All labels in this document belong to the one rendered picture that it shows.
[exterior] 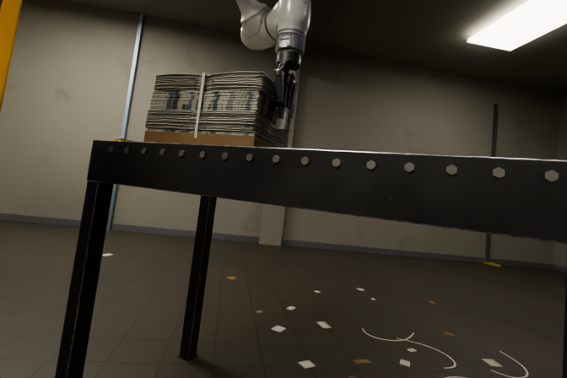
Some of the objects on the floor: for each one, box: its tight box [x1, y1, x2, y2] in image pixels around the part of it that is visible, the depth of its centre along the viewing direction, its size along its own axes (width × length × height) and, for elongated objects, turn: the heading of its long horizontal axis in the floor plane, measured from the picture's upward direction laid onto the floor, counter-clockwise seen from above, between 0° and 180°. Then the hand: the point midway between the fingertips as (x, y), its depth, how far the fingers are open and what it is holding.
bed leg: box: [55, 181, 114, 378], centre depth 92 cm, size 6×6×68 cm
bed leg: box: [177, 196, 217, 361], centre depth 136 cm, size 6×6×68 cm
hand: (282, 118), depth 98 cm, fingers closed, pressing on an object
